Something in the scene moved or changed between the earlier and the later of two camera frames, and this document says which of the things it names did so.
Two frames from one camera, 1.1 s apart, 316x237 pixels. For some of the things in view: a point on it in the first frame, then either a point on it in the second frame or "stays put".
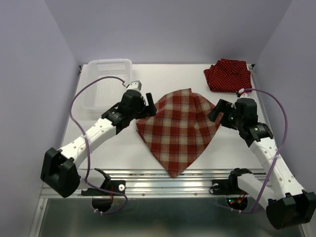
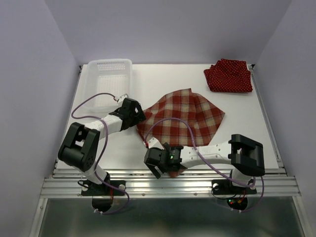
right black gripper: (222, 106) -> (154, 170)
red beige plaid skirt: (181, 127) stays put
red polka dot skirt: (228, 75) stays put
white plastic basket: (99, 96) stays put
